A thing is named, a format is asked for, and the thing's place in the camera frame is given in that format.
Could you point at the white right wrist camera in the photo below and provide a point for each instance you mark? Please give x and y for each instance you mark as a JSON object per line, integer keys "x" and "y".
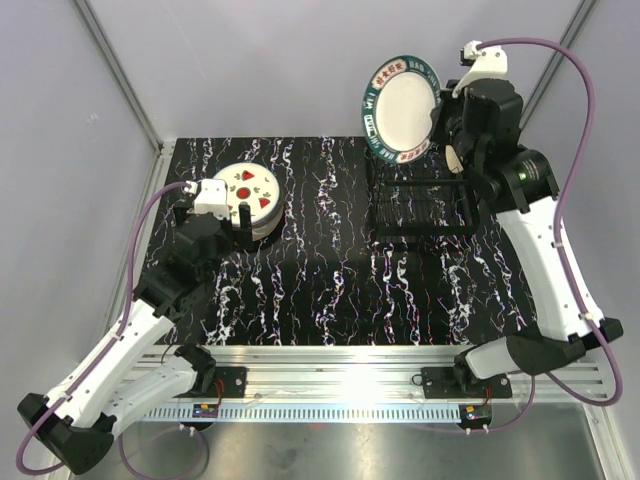
{"x": 483, "y": 63}

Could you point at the stack of plates under white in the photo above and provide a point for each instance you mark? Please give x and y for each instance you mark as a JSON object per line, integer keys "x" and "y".
{"x": 265, "y": 227}

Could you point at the dark green rimmed plate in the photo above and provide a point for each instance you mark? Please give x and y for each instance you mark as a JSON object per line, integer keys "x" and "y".
{"x": 399, "y": 107}

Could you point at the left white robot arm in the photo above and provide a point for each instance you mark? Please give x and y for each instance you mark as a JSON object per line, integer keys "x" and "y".
{"x": 79, "y": 419}

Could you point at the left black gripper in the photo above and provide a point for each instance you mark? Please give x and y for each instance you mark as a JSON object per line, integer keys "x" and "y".
{"x": 238, "y": 239}

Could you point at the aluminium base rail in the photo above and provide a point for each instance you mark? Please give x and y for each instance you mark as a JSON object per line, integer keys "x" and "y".
{"x": 362, "y": 374}

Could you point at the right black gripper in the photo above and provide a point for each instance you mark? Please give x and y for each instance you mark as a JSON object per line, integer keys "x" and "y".
{"x": 448, "y": 102}

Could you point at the white slotted cable duct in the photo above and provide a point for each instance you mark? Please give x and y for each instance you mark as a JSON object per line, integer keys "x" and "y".
{"x": 305, "y": 413}

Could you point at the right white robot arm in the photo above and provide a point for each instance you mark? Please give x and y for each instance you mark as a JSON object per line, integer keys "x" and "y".
{"x": 568, "y": 322}

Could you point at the black wire dish rack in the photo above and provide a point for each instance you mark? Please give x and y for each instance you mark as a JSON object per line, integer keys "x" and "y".
{"x": 411, "y": 202}

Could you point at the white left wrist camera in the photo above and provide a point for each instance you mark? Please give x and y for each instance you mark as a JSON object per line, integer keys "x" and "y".
{"x": 209, "y": 196}

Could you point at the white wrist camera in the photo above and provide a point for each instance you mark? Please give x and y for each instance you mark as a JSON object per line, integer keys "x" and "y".
{"x": 209, "y": 196}
{"x": 483, "y": 63}

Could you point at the white watermelon pattern plate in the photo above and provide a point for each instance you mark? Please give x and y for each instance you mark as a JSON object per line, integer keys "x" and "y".
{"x": 254, "y": 185}

